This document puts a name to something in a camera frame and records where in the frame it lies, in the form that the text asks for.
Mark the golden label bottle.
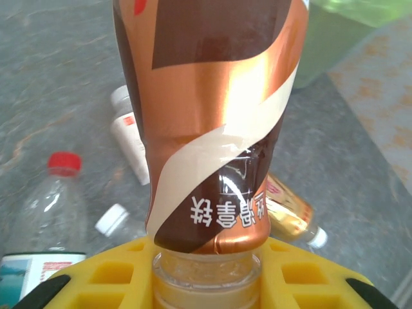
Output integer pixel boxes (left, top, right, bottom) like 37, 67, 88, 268
264, 172, 328, 249

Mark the clear bottle red cap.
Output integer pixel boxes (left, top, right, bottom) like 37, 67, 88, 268
0, 151, 88, 302

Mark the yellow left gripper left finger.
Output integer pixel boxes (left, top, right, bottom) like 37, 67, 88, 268
12, 236, 158, 309

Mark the clear bottle white barcode label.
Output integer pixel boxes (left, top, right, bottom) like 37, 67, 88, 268
109, 85, 151, 186

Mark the bin with green bag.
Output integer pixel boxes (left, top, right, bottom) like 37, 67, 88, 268
307, 0, 412, 30

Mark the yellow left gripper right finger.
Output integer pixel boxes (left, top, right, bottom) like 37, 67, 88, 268
257, 236, 400, 309

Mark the clear bottle white cap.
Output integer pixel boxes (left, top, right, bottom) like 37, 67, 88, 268
95, 203, 152, 248

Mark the brown coffee drink bottle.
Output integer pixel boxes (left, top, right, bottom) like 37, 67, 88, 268
112, 0, 312, 309

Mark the pale green bin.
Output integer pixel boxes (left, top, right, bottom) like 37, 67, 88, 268
294, 6, 377, 90

